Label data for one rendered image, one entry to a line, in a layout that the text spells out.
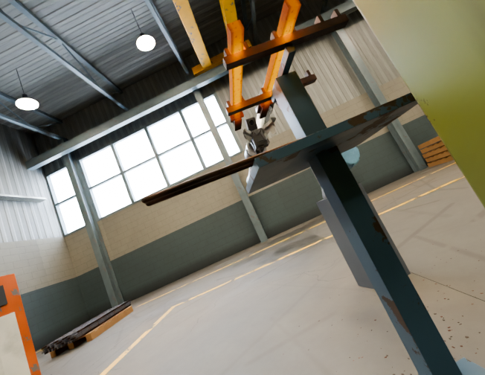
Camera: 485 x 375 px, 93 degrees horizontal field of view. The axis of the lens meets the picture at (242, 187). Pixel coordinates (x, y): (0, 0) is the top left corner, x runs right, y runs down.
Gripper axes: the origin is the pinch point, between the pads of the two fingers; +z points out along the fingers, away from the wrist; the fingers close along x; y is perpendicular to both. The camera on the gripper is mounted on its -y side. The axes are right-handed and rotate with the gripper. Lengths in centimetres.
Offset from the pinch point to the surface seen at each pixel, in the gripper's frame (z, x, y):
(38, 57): -494, 313, -618
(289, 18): 48.5, 0.6, 1.3
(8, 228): -619, 594, -237
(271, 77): 30.2, 0.9, 1.3
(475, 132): 65, -1, 38
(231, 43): 47.0, 14.0, 1.3
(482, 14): 71, 0, 28
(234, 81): 34.3, 12.9, 1.3
